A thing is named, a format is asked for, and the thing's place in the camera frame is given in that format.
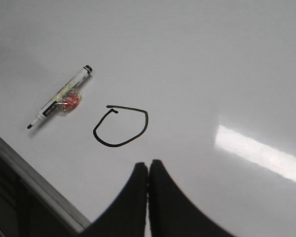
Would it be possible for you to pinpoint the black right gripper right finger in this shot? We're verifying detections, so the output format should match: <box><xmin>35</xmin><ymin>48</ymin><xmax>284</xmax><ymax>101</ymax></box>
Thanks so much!
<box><xmin>148</xmin><ymin>159</ymin><xmax>232</xmax><ymax>237</ymax></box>

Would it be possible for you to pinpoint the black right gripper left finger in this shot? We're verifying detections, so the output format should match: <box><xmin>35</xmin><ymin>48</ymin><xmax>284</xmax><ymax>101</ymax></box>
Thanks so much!
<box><xmin>79</xmin><ymin>162</ymin><xmax>148</xmax><ymax>237</ymax></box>

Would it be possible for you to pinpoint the red magnet taped to marker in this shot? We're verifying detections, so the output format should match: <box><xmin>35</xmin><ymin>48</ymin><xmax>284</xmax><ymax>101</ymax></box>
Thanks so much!
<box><xmin>57</xmin><ymin>89</ymin><xmax>82</xmax><ymax>116</ymax></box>

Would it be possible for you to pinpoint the white whiteboard marker pen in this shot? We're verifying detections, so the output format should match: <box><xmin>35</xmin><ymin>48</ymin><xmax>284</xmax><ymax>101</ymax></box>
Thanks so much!
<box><xmin>27</xmin><ymin>65</ymin><xmax>93</xmax><ymax>129</ymax></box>

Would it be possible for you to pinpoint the grey drawer cabinet below whiteboard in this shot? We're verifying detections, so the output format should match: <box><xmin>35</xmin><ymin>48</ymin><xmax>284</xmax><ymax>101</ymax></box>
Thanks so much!
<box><xmin>0</xmin><ymin>148</ymin><xmax>79</xmax><ymax>237</ymax></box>

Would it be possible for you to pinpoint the white whiteboard with aluminium frame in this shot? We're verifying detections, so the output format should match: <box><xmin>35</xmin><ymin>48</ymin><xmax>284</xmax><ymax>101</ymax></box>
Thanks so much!
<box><xmin>0</xmin><ymin>0</ymin><xmax>296</xmax><ymax>237</ymax></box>

